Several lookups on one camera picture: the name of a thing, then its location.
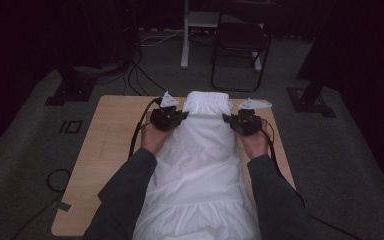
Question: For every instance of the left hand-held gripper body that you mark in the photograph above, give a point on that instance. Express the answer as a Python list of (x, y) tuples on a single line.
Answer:
[(165, 118)]

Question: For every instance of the person's left hand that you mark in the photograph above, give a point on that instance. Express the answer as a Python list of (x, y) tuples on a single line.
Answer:
[(153, 138)]

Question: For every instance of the black folding chair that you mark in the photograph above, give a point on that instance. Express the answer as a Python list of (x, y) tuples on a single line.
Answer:
[(240, 36)]

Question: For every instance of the person's right hand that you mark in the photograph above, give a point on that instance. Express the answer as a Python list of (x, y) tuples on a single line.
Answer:
[(256, 143)]

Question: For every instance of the white skirt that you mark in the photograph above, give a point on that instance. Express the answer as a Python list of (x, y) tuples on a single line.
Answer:
[(200, 160)]

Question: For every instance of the round grey stand base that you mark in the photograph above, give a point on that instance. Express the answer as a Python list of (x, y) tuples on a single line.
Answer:
[(93, 70)]

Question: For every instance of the grey floor tape piece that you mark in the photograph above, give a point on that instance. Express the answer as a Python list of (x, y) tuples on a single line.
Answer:
[(61, 206)]

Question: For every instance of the black square stand base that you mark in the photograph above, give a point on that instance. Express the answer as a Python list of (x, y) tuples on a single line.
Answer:
[(73, 91), (308, 105)]

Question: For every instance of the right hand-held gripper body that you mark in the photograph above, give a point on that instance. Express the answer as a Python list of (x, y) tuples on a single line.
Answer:
[(246, 121)]

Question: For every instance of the white desk frame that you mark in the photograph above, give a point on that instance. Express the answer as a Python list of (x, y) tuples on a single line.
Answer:
[(185, 50)]

